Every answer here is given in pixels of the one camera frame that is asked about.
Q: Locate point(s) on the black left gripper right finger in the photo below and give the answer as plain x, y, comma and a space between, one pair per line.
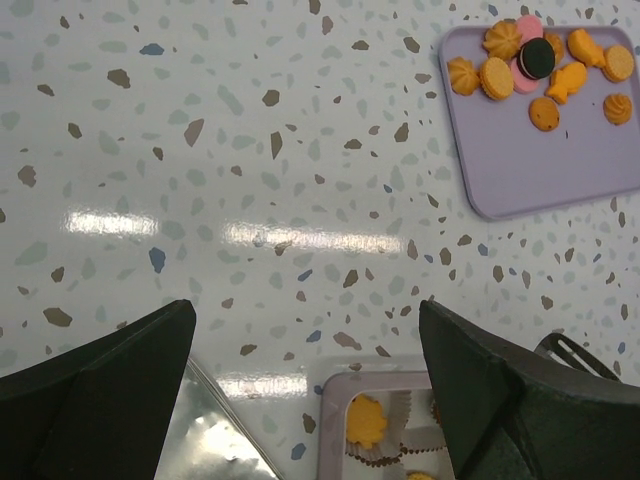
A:
510, 413

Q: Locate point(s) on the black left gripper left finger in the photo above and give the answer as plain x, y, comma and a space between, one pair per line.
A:
102, 410

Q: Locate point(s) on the metal serving tongs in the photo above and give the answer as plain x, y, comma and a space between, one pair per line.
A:
561, 349

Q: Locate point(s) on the orange flower cookie front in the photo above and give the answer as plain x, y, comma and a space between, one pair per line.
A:
366, 423

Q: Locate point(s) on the orange chip cookie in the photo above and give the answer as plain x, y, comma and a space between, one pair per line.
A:
544, 114

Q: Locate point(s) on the orange round sandwich cookie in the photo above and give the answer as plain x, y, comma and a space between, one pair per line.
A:
496, 79

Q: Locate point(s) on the orange round cookie front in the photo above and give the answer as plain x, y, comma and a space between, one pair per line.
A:
416, 475

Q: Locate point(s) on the silver tin lid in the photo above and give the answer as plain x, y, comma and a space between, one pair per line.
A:
206, 439

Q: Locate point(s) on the square cookie tin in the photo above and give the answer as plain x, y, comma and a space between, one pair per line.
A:
413, 440

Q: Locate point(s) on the lavender cookie tray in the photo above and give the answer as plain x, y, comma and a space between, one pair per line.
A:
509, 167

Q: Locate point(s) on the orange swirl cookie right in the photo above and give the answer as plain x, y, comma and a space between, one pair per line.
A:
617, 108

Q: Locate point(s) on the orange swirl cookie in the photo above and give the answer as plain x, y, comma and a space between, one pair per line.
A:
502, 40
617, 108
464, 78

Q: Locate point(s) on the orange swirl cookie left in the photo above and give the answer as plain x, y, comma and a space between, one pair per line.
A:
464, 78

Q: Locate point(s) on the orange fish cookie middle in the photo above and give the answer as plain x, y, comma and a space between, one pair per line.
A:
567, 81

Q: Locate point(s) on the black sandwich cookie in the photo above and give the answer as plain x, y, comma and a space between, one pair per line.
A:
536, 59

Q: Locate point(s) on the orange swirl cookie top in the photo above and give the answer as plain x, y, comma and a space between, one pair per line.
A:
502, 40

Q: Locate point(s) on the orange fish cookie top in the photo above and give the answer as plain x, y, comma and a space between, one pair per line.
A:
583, 47

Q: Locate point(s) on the pink round cookie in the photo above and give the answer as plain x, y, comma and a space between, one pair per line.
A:
530, 27

